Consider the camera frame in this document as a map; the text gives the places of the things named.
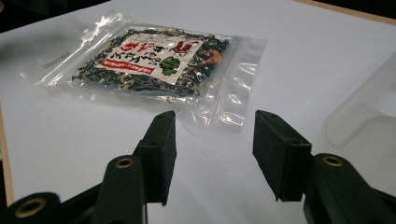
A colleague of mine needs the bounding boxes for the clear dried seaweed packet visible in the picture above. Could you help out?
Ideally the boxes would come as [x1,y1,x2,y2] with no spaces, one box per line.
[19,11,268,129]

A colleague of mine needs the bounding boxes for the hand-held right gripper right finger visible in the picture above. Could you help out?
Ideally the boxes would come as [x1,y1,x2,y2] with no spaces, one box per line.
[251,109,396,224]

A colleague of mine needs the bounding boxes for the clear plastic container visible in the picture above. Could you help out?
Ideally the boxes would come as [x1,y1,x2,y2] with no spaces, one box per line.
[322,50,396,150]

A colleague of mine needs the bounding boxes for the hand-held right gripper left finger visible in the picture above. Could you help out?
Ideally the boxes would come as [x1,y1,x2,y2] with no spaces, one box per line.
[91,109,178,224]

